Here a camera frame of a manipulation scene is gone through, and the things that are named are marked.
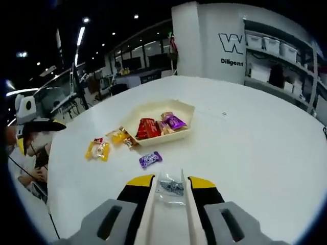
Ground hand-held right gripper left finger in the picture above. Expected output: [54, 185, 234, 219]
[55, 174, 156, 245]

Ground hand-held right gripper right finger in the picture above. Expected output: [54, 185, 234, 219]
[188, 176, 292, 245]

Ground white food tongs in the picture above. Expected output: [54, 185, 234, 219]
[132, 168, 207, 245]

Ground clear dark food packet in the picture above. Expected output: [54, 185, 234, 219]
[154, 172, 187, 206]

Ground small purple food packet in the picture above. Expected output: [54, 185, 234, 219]
[139, 151, 164, 169]

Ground small dark bar food packet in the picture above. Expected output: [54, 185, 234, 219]
[123, 136, 140, 149]

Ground yellow cake food packet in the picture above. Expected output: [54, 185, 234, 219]
[106, 129, 128, 145]
[85, 139, 111, 162]

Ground red bar food packet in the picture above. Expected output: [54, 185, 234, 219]
[148, 119, 162, 138]
[135, 117, 153, 140]

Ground large purple food packet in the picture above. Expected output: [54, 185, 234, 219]
[163, 114, 187, 130]

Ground cream hexagonal container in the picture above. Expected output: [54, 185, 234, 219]
[120, 99, 196, 148]

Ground curved ceiling light strip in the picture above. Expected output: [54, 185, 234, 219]
[5, 88, 39, 97]

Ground white office desk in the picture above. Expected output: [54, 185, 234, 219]
[50, 93, 77, 115]

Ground white plastic chair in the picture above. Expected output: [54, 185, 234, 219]
[29, 182, 49, 202]

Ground ceiling air vent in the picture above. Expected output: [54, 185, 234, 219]
[39, 66, 57, 77]

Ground black office chair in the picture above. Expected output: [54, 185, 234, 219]
[109, 83, 128, 97]

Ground grey reception counter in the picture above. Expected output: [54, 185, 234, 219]
[114, 68, 177, 87]

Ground long ceiling light panel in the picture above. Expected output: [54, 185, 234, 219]
[76, 27, 86, 46]

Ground ceiling spot lights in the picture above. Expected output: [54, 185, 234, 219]
[15, 14, 140, 69]

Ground white cardboard box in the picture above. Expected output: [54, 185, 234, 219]
[250, 65, 270, 82]

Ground black bag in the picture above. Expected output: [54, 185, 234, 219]
[268, 63, 285, 86]

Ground clothes rack with red garment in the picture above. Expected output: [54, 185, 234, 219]
[167, 32, 179, 71]

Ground grey metal shelving unit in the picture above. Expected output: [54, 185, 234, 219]
[244, 19, 327, 118]

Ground row of white storage bins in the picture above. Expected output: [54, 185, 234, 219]
[246, 33, 299, 58]

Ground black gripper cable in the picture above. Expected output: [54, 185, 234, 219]
[9, 155, 61, 239]

